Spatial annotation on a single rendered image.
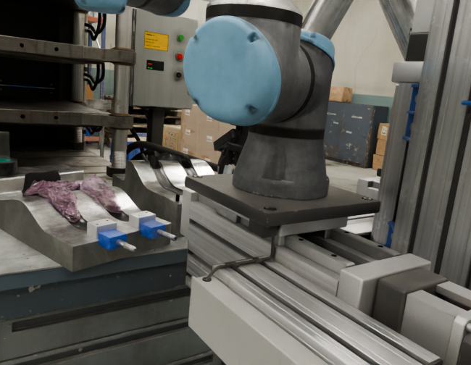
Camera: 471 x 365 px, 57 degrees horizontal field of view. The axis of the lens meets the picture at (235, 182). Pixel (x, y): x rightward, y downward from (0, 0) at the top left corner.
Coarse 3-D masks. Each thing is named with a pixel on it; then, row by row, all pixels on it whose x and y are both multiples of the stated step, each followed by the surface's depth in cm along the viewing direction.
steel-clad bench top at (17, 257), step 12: (0, 240) 98; (12, 240) 99; (180, 240) 109; (0, 252) 92; (12, 252) 93; (24, 252) 94; (36, 252) 94; (144, 252) 100; (156, 252) 101; (0, 264) 87; (12, 264) 87; (24, 264) 88; (36, 264) 88; (48, 264) 89
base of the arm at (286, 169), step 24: (264, 144) 63; (288, 144) 62; (312, 144) 63; (240, 168) 65; (264, 168) 62; (288, 168) 61; (312, 168) 62; (264, 192) 62; (288, 192) 61; (312, 192) 62
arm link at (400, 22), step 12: (384, 0) 102; (396, 0) 100; (408, 0) 100; (384, 12) 104; (396, 12) 101; (408, 12) 100; (396, 24) 102; (408, 24) 101; (396, 36) 104; (408, 36) 102
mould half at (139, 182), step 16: (128, 160) 138; (160, 160) 142; (192, 160) 147; (112, 176) 150; (128, 176) 137; (144, 176) 130; (176, 176) 135; (128, 192) 137; (144, 192) 126; (160, 192) 121; (144, 208) 127; (160, 208) 117; (176, 208) 109; (176, 224) 110
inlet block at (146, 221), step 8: (136, 216) 99; (144, 216) 99; (152, 216) 101; (136, 224) 98; (144, 224) 98; (152, 224) 98; (160, 224) 99; (144, 232) 98; (152, 232) 96; (160, 232) 97
